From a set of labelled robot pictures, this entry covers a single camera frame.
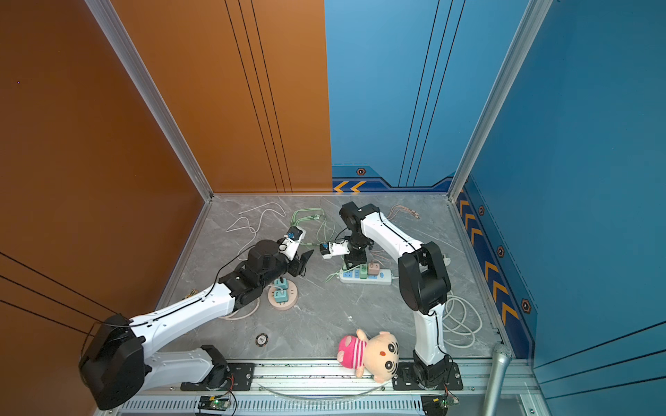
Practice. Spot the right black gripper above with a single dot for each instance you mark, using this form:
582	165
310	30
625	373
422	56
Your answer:
353	260

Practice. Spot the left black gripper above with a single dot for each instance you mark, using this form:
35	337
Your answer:
298	264

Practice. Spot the teal charger with white cable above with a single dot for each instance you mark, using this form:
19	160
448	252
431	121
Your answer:
281	284

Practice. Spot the pink charger adapter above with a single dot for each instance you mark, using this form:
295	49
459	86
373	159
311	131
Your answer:
374	269

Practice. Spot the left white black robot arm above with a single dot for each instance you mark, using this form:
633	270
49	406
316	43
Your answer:
125	356

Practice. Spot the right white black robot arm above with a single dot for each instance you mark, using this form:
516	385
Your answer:
423	282

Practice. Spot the round pink power socket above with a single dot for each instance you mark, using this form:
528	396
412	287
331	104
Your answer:
293	297

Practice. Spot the white blue power strip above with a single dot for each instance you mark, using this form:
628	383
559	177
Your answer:
384	278

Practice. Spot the pink plush doll toy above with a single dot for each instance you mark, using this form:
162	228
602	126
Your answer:
378	355

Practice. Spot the left green circuit board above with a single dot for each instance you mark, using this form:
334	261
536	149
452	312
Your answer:
214	404

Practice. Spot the green circuit board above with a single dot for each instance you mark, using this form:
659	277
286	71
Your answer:
438	405
214	404

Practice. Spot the right green circuit board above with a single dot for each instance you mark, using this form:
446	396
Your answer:
438	405

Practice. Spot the silver metal pole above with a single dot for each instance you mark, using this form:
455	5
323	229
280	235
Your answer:
501	360

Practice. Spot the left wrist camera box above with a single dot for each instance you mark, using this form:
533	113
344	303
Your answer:
294	239

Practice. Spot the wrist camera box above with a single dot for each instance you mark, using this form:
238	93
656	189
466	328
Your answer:
334	249
294	239

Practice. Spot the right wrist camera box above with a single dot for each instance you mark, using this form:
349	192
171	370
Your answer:
334	249

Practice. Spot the aluminium front rail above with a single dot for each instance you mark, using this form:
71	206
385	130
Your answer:
323	387

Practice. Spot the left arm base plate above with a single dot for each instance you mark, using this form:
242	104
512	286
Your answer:
234	377

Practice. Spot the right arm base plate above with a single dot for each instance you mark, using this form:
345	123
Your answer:
415	376

